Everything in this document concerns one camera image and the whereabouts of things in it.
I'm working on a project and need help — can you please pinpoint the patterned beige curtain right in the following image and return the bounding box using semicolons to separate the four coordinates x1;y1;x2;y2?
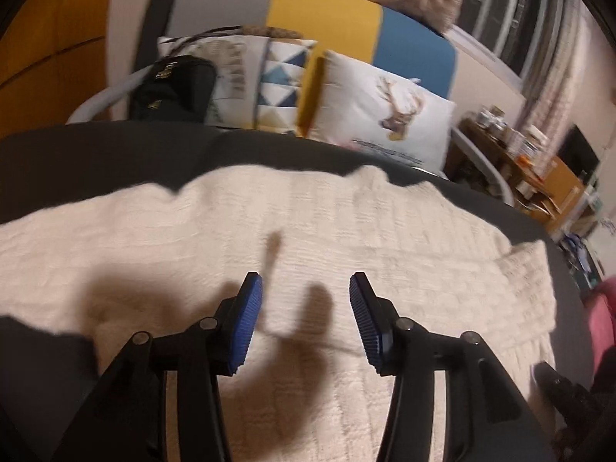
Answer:
519;0;590;167

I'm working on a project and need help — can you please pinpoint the geometric triangle print pillow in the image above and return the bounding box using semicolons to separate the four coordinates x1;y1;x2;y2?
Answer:
156;35;319;134

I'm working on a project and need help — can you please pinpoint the black television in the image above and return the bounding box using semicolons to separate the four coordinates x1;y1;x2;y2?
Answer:
557;125;599;184

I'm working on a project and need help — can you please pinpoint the wooden side table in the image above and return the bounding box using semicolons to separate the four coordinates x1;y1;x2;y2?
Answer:
457;118;559;218

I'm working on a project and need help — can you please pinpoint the window with white frame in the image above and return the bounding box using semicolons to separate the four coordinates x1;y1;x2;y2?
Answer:
446;0;549;91

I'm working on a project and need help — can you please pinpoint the black handbag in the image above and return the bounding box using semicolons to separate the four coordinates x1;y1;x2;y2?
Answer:
129;55;217;124

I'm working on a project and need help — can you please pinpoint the white deer print pillow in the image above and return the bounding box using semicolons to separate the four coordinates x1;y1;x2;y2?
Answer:
308;50;455;173

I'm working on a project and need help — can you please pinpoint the pink blanket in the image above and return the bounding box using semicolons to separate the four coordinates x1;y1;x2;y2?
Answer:
584;275;615;374

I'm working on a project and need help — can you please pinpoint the grey yellow blue armchair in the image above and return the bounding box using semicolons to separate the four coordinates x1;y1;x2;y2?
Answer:
65;0;516;208

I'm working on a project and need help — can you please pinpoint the wooden chair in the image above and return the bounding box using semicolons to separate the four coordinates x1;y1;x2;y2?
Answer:
532;156;585;236

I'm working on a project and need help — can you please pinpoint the cream knitted sweater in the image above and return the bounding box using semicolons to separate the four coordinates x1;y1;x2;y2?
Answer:
1;166;556;461

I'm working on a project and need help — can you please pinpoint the wooden wardrobe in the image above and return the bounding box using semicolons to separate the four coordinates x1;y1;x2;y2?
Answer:
1;0;110;137

